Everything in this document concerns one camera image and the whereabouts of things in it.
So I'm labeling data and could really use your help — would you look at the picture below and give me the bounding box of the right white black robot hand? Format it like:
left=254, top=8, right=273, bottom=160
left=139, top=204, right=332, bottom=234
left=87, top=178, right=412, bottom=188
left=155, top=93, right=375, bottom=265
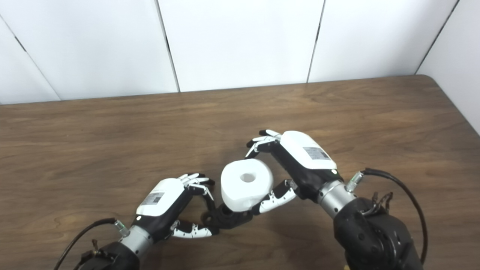
left=246, top=129, right=345, bottom=215

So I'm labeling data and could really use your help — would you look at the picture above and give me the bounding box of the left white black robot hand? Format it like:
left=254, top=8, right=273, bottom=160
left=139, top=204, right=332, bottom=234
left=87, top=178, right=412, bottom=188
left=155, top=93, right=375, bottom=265
left=132, top=173, right=219, bottom=243

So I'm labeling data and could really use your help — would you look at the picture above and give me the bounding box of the black plastic holder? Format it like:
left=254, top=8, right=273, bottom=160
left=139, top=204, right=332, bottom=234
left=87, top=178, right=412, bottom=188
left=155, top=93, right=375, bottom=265
left=202, top=202, right=263, bottom=230

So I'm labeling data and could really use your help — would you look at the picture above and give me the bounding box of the round white plastic piece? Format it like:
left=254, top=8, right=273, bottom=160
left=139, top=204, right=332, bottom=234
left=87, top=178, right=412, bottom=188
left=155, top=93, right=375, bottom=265
left=220, top=158, right=275, bottom=213

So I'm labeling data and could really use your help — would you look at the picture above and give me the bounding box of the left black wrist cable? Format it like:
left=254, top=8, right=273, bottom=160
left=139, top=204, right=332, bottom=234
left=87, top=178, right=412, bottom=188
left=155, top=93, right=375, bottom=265
left=54, top=217, right=130, bottom=270

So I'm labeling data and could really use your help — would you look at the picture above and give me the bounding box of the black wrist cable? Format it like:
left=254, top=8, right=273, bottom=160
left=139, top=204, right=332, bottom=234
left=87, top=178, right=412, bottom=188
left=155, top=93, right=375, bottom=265
left=54, top=217, right=130, bottom=270
left=345, top=168, right=429, bottom=265

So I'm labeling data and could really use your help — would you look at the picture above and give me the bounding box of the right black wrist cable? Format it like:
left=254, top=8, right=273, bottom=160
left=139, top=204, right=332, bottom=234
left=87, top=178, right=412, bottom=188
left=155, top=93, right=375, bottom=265
left=345, top=168, right=429, bottom=265

